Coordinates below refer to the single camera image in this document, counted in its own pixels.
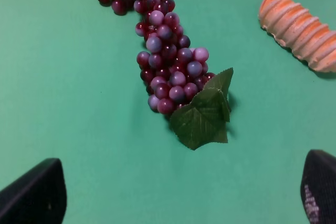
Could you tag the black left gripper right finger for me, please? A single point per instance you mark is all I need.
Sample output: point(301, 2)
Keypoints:
point(317, 187)

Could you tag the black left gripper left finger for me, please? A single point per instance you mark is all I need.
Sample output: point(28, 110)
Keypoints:
point(38, 196)

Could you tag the purple artificial grape bunch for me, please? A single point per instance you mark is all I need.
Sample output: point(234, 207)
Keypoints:
point(177, 79)

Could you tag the orange striped bread roll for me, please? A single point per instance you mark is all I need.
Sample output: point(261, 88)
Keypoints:
point(294, 28)

